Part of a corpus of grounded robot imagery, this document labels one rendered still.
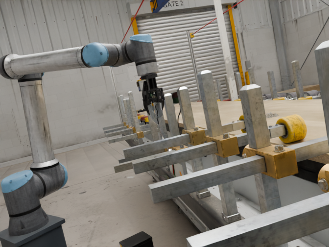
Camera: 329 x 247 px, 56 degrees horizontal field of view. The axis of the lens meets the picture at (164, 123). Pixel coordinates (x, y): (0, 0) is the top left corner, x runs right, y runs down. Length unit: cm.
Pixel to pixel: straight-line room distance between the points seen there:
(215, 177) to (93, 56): 77
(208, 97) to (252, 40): 1014
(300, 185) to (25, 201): 123
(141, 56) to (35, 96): 67
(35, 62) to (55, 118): 746
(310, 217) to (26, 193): 142
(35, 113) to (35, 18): 761
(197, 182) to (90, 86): 841
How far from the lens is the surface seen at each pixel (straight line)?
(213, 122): 93
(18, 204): 168
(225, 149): 87
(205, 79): 92
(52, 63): 140
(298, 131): 99
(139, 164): 84
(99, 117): 897
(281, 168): 66
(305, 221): 43
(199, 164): 120
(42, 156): 176
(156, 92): 128
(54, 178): 177
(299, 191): 104
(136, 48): 130
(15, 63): 156
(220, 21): 301
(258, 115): 70
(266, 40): 1135
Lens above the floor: 114
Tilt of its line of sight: 6 degrees down
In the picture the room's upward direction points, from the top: 12 degrees counter-clockwise
